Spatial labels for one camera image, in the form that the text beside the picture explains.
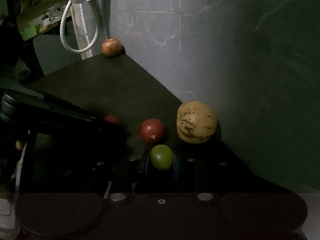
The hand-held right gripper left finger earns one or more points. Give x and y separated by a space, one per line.
145 166

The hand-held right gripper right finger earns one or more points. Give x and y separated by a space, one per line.
176 166

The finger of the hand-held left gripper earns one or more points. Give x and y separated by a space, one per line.
75 120

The green grape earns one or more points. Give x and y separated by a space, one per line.
161 157

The red cherry tomato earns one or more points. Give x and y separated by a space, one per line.
152 130
111 119

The striped yellow pepino melon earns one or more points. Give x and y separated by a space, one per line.
196 122

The red apple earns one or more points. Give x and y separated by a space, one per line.
111 47

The green box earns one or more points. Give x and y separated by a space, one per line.
30 32

